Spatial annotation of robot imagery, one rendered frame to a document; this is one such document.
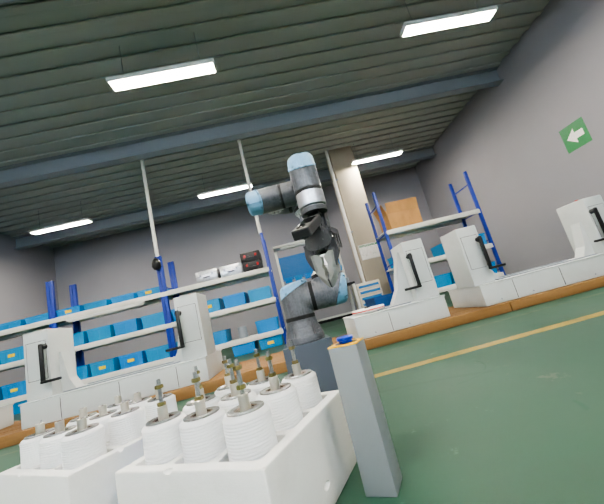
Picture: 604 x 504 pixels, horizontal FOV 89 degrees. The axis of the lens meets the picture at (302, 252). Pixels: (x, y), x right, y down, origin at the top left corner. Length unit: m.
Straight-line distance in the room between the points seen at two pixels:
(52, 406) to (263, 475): 2.77
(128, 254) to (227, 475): 9.82
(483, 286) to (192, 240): 8.11
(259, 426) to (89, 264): 10.32
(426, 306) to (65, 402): 2.99
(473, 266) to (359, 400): 2.53
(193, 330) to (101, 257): 8.08
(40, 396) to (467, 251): 3.78
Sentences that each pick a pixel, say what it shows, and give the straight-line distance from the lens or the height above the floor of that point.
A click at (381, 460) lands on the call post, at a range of 0.80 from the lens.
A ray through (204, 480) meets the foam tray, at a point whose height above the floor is 0.16.
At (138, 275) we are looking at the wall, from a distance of 10.09.
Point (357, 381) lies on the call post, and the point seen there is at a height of 0.23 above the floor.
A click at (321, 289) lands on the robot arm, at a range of 1.17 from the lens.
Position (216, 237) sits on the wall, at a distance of 9.55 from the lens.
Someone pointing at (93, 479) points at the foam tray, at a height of 0.14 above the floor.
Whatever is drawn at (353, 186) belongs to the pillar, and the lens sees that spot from 7.51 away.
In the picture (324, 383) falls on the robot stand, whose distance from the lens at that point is 1.16.
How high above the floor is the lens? 0.40
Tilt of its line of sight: 11 degrees up
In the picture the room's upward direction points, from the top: 14 degrees counter-clockwise
